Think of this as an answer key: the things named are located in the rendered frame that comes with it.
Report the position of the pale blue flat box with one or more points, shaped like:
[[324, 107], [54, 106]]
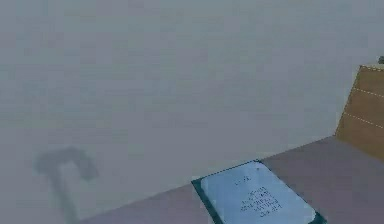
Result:
[[256, 196]]

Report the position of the small dark green object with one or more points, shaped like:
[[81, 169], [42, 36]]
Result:
[[381, 60]]

